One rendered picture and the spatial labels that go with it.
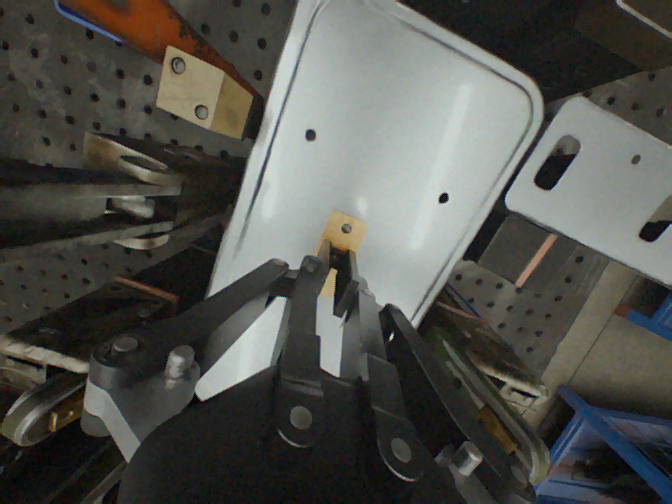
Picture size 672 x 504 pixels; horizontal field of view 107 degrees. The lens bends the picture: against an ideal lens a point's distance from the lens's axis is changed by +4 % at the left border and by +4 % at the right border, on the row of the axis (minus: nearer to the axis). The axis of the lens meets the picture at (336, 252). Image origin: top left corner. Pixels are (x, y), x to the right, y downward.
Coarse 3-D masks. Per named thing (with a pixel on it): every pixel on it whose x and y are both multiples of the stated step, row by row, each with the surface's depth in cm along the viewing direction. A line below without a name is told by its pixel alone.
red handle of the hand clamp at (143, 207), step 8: (0, 160) 13; (8, 160) 13; (16, 160) 13; (112, 200) 15; (120, 200) 15; (128, 200) 16; (136, 200) 16; (144, 200) 16; (152, 200) 16; (112, 208) 15; (120, 208) 16; (128, 208) 16; (136, 208) 16; (144, 208) 16; (152, 208) 17; (136, 216) 17; (144, 216) 17; (152, 216) 17
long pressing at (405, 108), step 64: (320, 0) 18; (384, 0) 18; (320, 64) 19; (384, 64) 19; (448, 64) 19; (512, 64) 20; (256, 128) 21; (320, 128) 21; (384, 128) 21; (448, 128) 21; (512, 128) 21; (256, 192) 22; (320, 192) 22; (384, 192) 22; (448, 192) 22; (256, 256) 24; (384, 256) 24; (448, 256) 24; (256, 320) 27; (320, 320) 27
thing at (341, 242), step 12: (336, 216) 22; (348, 216) 22; (324, 228) 23; (336, 228) 23; (360, 228) 23; (336, 240) 23; (348, 240) 23; (360, 240) 23; (336, 252) 22; (336, 264) 23; (324, 288) 24
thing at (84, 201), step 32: (0, 192) 9; (32, 192) 10; (64, 192) 11; (96, 192) 13; (128, 192) 14; (160, 192) 16; (0, 224) 10; (32, 224) 11; (64, 224) 13; (96, 224) 14; (128, 224) 16; (160, 224) 18; (0, 256) 10; (32, 256) 11
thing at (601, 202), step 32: (576, 96) 20; (576, 128) 21; (608, 128) 21; (640, 128) 21; (544, 160) 21; (576, 160) 21; (608, 160) 21; (640, 160) 21; (512, 192) 22; (544, 192) 22; (576, 192) 22; (608, 192) 22; (640, 192) 22; (544, 224) 23; (576, 224) 23; (608, 224) 23; (640, 224) 23; (608, 256) 24; (640, 256) 24
